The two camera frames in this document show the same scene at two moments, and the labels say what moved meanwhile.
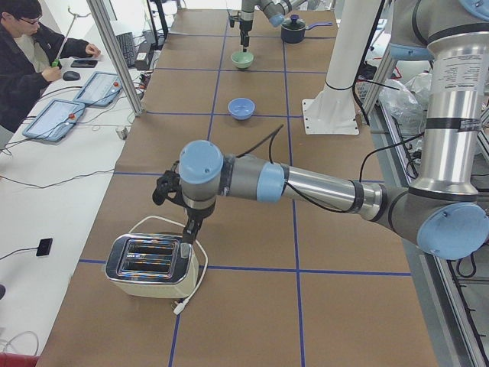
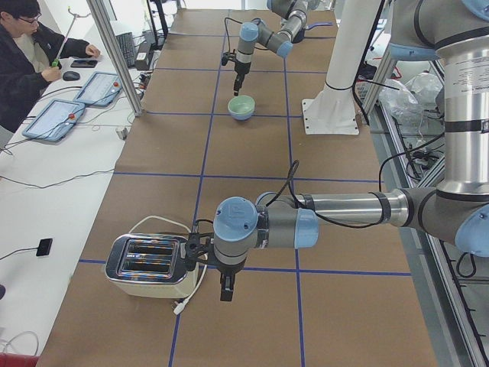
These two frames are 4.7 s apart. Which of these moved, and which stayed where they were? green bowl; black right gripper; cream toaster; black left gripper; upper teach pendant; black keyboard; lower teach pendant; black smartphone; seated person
Moved: green bowl; black right gripper; black left gripper
Stayed: cream toaster; black keyboard; black smartphone; lower teach pendant; seated person; upper teach pendant
